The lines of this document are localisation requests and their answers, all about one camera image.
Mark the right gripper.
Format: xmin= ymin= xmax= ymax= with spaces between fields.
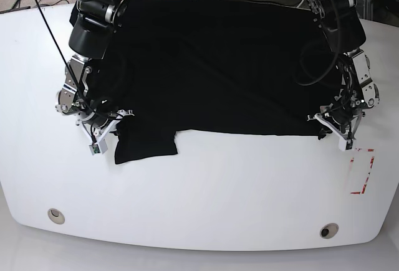
xmin=74 ymin=107 xmax=134 ymax=145

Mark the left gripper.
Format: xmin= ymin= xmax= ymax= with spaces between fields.
xmin=307 ymin=104 xmax=365 ymax=143

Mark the black t-shirt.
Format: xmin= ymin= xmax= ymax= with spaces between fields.
xmin=87 ymin=0 xmax=342 ymax=164

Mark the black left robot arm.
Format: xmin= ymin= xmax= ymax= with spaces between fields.
xmin=306 ymin=0 xmax=380 ymax=151

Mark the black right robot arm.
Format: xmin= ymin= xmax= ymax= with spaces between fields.
xmin=55 ymin=0 xmax=128 ymax=149

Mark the red tape rectangle marking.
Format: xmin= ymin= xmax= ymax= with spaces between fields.
xmin=347 ymin=148 xmax=376 ymax=195

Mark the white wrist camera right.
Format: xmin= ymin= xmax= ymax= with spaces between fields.
xmin=89 ymin=140 xmax=108 ymax=155

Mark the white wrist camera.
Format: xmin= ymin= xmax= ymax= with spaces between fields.
xmin=339 ymin=138 xmax=356 ymax=151
xmin=89 ymin=140 xmax=108 ymax=155

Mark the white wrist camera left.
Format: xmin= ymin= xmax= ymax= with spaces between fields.
xmin=339 ymin=138 xmax=356 ymax=151

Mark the left table cable grommet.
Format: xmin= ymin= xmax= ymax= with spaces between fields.
xmin=47 ymin=209 xmax=65 ymax=225

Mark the table cable grommet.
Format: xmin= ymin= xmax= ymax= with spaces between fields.
xmin=320 ymin=223 xmax=339 ymax=239
xmin=47 ymin=209 xmax=65 ymax=225

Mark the right table cable grommet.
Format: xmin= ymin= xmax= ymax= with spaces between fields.
xmin=320 ymin=223 xmax=339 ymax=239

